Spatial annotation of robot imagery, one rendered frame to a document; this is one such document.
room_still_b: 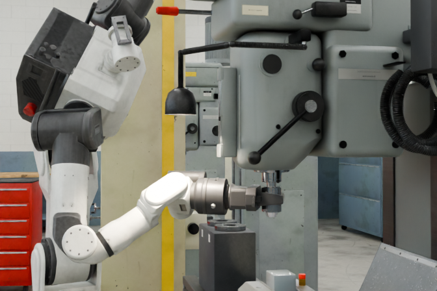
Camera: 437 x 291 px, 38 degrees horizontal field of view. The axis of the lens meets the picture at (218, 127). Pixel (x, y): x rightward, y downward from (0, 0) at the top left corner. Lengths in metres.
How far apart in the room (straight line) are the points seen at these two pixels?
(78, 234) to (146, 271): 1.79
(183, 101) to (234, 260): 0.55
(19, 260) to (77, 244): 4.55
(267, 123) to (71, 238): 0.51
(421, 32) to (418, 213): 0.53
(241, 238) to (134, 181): 1.49
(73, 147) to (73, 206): 0.14
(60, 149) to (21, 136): 8.94
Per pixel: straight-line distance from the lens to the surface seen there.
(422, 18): 1.32
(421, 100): 1.64
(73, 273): 1.99
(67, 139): 1.55
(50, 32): 1.72
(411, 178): 1.68
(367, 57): 1.50
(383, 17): 1.54
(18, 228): 5.98
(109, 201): 3.19
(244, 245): 1.78
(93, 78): 1.66
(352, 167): 9.51
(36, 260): 1.99
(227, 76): 1.48
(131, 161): 3.19
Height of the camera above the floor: 1.38
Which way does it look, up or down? 1 degrees up
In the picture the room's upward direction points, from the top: straight up
